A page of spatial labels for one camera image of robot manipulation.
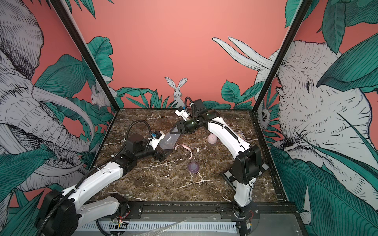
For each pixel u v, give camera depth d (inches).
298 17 28.8
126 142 23.9
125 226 28.4
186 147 37.2
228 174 33.1
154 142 27.0
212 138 38.9
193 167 34.5
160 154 27.7
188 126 27.5
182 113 28.8
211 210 30.0
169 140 29.0
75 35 30.7
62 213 15.5
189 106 26.7
